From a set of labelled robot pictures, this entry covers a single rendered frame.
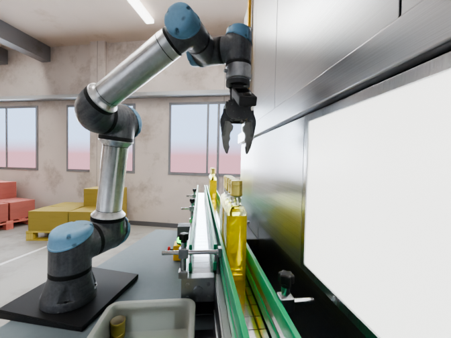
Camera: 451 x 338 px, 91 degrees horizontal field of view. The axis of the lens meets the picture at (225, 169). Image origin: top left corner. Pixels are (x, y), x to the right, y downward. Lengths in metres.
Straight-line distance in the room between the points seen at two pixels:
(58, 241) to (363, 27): 0.88
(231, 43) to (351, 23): 0.32
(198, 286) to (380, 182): 0.54
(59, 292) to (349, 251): 0.77
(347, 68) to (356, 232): 0.26
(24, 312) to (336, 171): 0.90
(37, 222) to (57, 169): 1.52
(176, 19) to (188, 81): 3.69
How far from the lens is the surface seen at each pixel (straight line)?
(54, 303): 0.89
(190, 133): 4.05
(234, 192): 0.63
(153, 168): 4.31
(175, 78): 4.40
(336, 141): 0.43
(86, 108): 0.75
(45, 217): 4.28
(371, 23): 0.47
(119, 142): 0.85
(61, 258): 0.84
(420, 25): 0.36
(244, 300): 0.63
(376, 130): 0.36
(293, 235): 0.58
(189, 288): 0.72
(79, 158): 5.18
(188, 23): 0.61
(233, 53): 0.70
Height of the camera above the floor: 1.21
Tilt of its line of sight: 2 degrees down
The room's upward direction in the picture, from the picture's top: 1 degrees clockwise
